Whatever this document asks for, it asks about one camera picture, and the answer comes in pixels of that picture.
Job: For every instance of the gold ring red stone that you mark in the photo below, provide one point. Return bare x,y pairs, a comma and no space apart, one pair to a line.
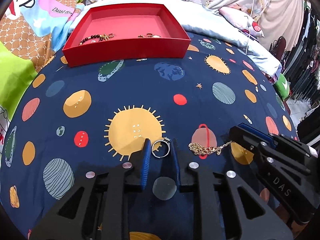
149,35

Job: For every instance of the white cartoon pillow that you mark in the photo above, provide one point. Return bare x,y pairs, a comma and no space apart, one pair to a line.
242,21

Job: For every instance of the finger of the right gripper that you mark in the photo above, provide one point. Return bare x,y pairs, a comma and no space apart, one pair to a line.
272,165
249,137

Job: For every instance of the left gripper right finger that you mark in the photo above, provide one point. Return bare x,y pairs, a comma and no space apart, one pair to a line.
198,180

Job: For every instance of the colourful monkey cartoon quilt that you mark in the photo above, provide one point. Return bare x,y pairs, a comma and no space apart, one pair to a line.
32,31

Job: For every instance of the green bag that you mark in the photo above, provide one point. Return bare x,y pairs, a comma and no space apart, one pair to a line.
282,87

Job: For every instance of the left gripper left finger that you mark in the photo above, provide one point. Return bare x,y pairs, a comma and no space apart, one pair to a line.
125,179

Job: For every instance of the red tray box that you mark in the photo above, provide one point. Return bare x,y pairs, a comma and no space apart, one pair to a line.
111,33

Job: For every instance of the navy planet print blanket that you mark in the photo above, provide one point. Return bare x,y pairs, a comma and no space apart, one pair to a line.
74,123

